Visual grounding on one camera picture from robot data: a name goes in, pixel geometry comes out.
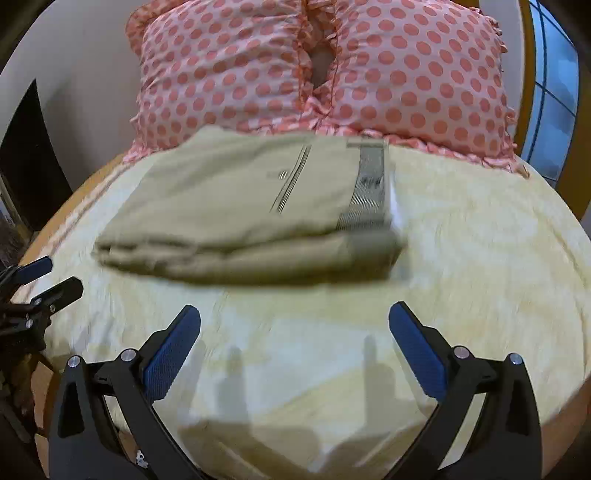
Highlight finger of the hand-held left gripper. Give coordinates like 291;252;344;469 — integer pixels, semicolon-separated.
0;277;84;344
0;257;53;289

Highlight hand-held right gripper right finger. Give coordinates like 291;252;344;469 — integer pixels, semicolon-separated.
389;302;543;480

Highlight pink polka dot pillow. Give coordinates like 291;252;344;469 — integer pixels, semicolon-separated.
126;0;319;160
302;0;518;174

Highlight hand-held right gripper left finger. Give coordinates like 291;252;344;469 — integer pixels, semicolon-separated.
47;305;202;480

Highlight yellow fuzzy blanket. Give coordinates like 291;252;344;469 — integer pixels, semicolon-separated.
18;138;591;480

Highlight khaki pants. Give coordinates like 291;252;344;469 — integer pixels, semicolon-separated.
93;126;408;287

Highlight window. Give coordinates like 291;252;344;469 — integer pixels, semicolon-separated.
519;0;580;185

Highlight dark wooden furniture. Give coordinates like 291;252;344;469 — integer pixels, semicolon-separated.
0;78;75;236

